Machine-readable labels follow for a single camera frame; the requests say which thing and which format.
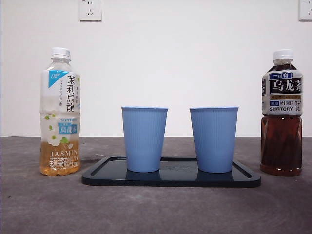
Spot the jasmine tea bottle white label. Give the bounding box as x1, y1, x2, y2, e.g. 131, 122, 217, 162
39, 47, 81, 176

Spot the dark oolong tea bottle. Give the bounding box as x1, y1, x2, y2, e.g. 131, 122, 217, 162
259, 49, 304, 177

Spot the blue ribbed cup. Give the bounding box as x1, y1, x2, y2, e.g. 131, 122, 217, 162
189, 106, 239, 174
121, 106, 169, 173

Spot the dark navy rectangular tray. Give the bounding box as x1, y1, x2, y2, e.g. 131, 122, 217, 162
81, 156, 262, 188

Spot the white wall socket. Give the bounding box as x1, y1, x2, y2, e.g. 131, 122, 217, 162
79, 0, 102, 21
298, 0, 312, 21

